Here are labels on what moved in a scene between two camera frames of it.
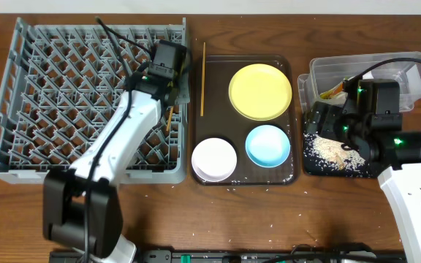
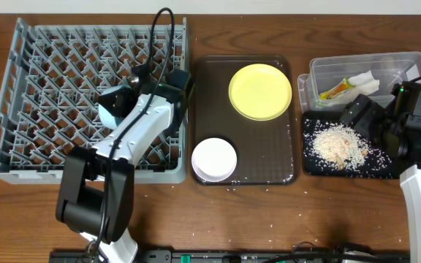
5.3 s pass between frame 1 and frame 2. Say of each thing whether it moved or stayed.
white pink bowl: stayed
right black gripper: moved
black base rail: stayed
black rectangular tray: stayed
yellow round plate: stayed
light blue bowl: moved
